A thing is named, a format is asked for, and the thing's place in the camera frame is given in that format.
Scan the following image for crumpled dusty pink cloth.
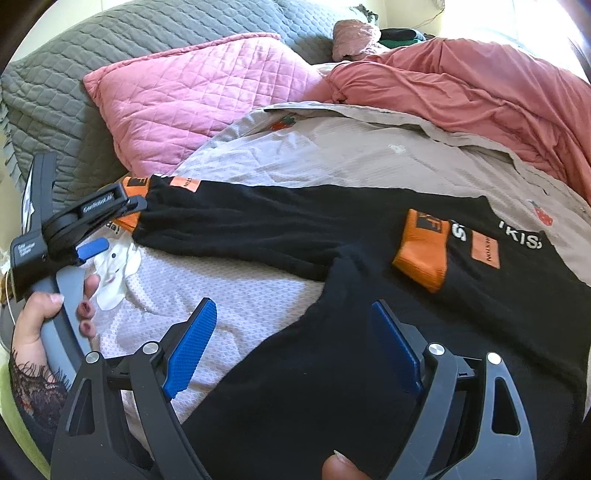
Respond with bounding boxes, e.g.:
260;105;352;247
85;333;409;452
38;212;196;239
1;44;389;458
332;19;382;61

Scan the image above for person's left hand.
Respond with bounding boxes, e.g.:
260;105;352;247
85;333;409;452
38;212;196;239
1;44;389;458
11;274;100;365

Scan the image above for person's right hand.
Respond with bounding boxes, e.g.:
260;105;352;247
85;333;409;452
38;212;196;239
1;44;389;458
322;452;370;480

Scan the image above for grey quilted bedspread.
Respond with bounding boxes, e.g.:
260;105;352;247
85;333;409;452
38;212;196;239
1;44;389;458
0;0;379;213

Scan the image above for person's left forearm lace sleeve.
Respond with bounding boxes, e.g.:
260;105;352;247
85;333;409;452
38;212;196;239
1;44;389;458
7;346;70;462

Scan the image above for pink quilted pillow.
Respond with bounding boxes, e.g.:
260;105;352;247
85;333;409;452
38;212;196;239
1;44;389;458
83;32;333;178

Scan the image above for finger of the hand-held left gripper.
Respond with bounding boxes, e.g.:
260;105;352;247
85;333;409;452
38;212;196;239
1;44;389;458
46;182;148;246
50;237;110;274

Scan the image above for salmon pink duvet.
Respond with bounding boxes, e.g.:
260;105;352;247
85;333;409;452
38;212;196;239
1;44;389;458
323;37;591;204

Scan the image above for dark green clothes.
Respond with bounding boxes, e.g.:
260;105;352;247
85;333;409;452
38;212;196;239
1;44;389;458
379;28;428;47

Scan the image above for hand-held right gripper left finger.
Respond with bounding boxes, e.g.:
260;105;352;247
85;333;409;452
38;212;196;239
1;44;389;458
51;298;218;480

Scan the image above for black sweater with orange cuffs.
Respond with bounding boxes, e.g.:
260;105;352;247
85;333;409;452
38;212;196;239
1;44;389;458
113;174;561;480

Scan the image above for lime green clothing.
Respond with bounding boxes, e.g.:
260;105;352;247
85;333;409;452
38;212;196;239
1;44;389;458
0;364;51;467

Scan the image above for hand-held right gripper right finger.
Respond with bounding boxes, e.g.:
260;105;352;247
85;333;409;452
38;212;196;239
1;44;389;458
370;300;539;480

